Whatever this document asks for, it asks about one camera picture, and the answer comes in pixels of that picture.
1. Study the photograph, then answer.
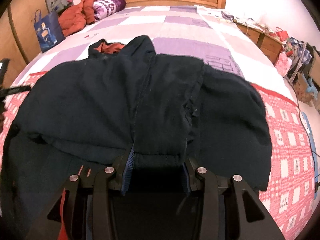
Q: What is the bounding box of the cluttered clothes pile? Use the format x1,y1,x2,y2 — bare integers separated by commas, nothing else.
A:
284,37,319,92

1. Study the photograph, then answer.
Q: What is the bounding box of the wooden wardrobe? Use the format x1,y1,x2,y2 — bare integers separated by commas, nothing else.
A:
1,0,48,87

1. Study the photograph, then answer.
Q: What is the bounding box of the wooden nightstand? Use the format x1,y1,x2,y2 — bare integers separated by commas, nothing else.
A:
233,20,283,65

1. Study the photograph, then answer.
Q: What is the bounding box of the dark navy large jacket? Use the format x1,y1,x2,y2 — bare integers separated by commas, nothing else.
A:
1,35,272,239

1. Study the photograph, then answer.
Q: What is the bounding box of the purple patchwork bed sheet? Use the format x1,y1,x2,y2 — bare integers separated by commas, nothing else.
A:
14,6,296,100

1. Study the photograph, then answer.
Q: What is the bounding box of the orange down jacket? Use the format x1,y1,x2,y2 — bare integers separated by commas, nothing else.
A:
58,0,97,37

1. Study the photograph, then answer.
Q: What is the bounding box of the purple patterned pillow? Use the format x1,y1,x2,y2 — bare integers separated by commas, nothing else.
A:
93,0,126,21

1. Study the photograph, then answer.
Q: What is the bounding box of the blue shopping bag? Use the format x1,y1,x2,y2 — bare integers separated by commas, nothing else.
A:
34,9,65,53

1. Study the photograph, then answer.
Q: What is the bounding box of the pink plastic bag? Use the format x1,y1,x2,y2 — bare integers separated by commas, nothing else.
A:
274,52,292,77

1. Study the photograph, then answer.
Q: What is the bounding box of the red box on nightstand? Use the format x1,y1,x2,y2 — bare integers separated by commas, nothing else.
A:
276,27,289,42

